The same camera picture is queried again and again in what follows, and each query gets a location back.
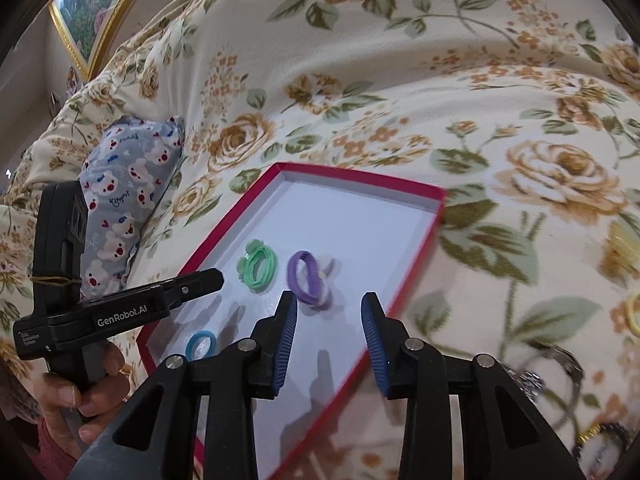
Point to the person's left hand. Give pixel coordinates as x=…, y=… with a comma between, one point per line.
x=107, y=395

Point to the gold framed painting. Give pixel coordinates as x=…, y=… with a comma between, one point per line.
x=85, y=5

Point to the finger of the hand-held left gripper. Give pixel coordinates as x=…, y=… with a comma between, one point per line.
x=200, y=282

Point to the red shallow box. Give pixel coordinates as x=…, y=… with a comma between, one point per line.
x=360, y=220

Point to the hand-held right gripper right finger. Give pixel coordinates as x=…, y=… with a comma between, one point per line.
x=372, y=350

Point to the silver band wristwatch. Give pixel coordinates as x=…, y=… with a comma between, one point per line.
x=567, y=360

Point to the bear print grey pillow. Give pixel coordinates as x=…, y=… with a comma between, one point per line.
x=130, y=175

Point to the floral cream blanket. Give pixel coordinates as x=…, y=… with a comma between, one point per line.
x=400, y=85

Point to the tan rubber band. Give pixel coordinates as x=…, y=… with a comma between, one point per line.
x=55, y=280

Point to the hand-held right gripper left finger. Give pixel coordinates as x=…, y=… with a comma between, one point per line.
x=285, y=345

